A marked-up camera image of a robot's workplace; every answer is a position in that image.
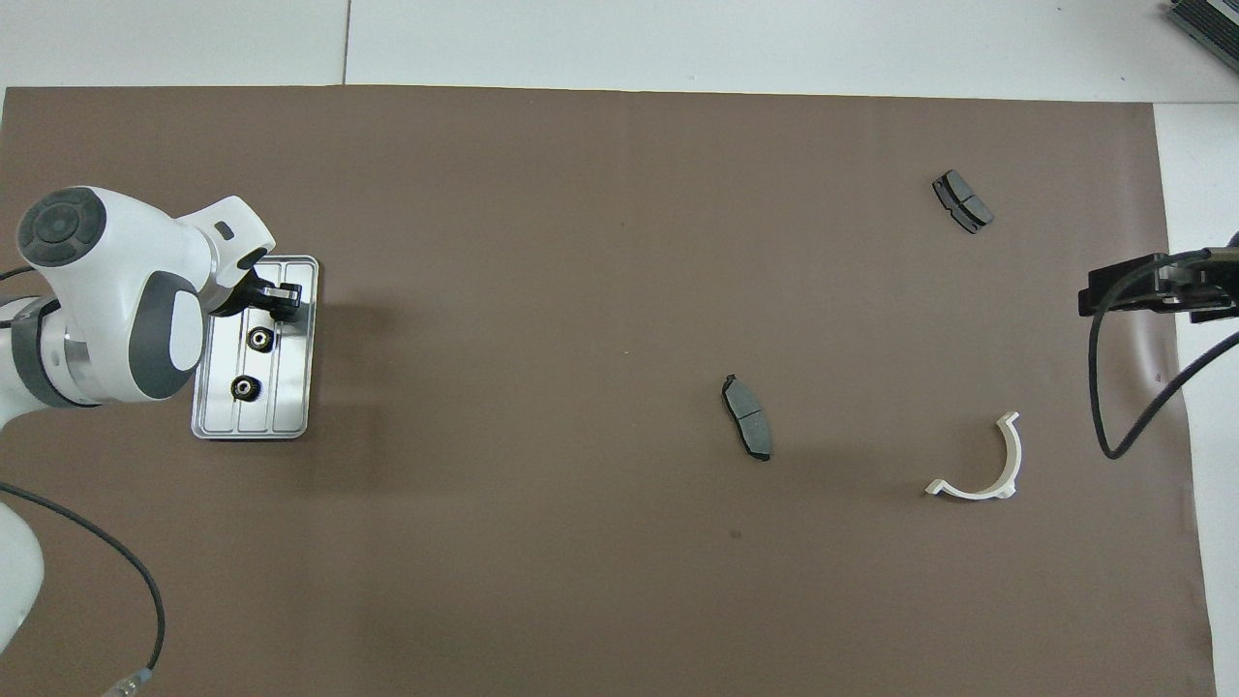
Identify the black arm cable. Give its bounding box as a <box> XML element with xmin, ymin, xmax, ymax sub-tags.
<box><xmin>0</xmin><ymin>482</ymin><xmax>166</xmax><ymax>696</ymax></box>
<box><xmin>1089</xmin><ymin>247</ymin><xmax>1239</xmax><ymax>461</ymax></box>

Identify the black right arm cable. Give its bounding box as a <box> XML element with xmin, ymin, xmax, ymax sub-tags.
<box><xmin>1089</xmin><ymin>247</ymin><xmax>1239</xmax><ymax>461</ymax></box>

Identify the grey ribbed device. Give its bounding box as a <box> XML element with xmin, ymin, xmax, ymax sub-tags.
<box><xmin>1166</xmin><ymin>0</ymin><xmax>1239</xmax><ymax>74</ymax></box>

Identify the brown table mat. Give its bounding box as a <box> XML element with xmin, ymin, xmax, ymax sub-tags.
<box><xmin>0</xmin><ymin>85</ymin><xmax>1219</xmax><ymax>697</ymax></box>

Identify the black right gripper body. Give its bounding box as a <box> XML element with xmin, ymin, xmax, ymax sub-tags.
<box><xmin>1176</xmin><ymin>247</ymin><xmax>1239</xmax><ymax>322</ymax></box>

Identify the silver metal tray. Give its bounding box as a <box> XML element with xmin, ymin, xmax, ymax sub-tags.
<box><xmin>191</xmin><ymin>255</ymin><xmax>320</xmax><ymax>441</ymax></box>

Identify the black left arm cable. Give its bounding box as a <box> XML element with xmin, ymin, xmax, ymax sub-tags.
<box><xmin>0</xmin><ymin>482</ymin><xmax>166</xmax><ymax>696</ymax></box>

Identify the long dark grey brake pad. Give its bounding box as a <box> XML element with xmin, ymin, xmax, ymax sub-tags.
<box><xmin>721</xmin><ymin>374</ymin><xmax>773</xmax><ymax>463</ymax></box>

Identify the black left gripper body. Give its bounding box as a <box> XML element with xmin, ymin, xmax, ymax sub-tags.
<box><xmin>208</xmin><ymin>271</ymin><xmax>260</xmax><ymax>318</ymax></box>

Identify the white curved plastic bracket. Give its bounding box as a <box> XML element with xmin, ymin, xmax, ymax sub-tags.
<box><xmin>924</xmin><ymin>411</ymin><xmax>1023</xmax><ymax>501</ymax></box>

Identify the short dark grey brake pad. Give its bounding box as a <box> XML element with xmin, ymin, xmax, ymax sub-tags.
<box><xmin>932</xmin><ymin>169</ymin><xmax>995</xmax><ymax>235</ymax></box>

